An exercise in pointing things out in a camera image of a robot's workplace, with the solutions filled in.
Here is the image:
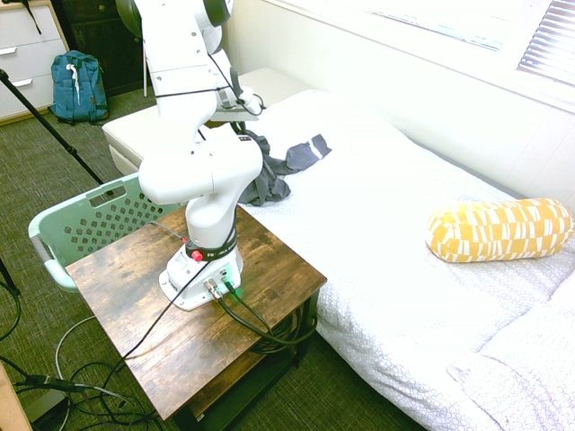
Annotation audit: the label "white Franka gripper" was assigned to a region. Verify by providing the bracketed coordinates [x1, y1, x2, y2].
[209, 87, 267, 123]

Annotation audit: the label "grey cotton garment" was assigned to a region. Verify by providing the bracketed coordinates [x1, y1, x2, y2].
[236, 129, 333, 207]

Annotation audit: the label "mint green laundry basket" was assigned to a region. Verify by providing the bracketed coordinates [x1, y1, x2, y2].
[28, 172, 190, 294]

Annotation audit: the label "white low bench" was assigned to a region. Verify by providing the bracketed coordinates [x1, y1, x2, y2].
[236, 66, 312, 110]

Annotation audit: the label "white upholstered ottoman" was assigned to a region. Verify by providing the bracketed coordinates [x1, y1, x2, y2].
[102, 106, 159, 174]

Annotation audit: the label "dark wooden cabinet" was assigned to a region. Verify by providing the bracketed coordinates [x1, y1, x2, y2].
[50, 0, 150, 98]

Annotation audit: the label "blue backpack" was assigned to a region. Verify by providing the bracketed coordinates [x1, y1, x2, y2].
[48, 49, 110, 127]

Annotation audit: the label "white bed mattress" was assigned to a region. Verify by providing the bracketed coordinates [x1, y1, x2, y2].
[236, 89, 575, 431]

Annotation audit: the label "black tripod leg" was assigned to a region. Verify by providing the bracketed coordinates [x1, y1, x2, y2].
[0, 68, 114, 197]
[0, 258, 22, 298]

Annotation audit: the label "rustic wooden side table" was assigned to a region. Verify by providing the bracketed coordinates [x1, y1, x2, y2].
[66, 204, 328, 431]

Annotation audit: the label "white drawer dresser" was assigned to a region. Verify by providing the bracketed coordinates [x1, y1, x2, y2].
[0, 0, 71, 126]

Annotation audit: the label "yellow white patterned bolster pillow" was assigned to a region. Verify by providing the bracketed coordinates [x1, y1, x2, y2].
[425, 198, 575, 264]

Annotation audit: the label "black power adapter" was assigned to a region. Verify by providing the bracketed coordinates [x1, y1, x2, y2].
[14, 374, 87, 395]

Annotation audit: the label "window blinds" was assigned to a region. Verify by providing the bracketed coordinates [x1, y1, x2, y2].
[516, 0, 575, 87]

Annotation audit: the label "light wooden board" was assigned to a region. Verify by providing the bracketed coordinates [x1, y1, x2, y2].
[0, 362, 33, 431]

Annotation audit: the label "white crumpled duvet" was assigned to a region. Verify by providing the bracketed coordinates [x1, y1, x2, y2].
[447, 268, 575, 431]

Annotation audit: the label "black strap with red button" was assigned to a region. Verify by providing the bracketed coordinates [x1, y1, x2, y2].
[182, 227, 239, 264]

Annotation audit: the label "thin black cable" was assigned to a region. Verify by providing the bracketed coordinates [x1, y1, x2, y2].
[122, 219, 212, 361]

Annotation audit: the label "thick black cable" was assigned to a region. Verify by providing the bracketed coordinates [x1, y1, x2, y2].
[226, 282, 318, 356]
[217, 294, 318, 347]

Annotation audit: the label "black strap on dresser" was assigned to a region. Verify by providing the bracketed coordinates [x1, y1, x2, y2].
[16, 0, 43, 36]

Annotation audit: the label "grey floor cable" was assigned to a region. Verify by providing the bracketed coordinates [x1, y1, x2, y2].
[54, 313, 98, 383]

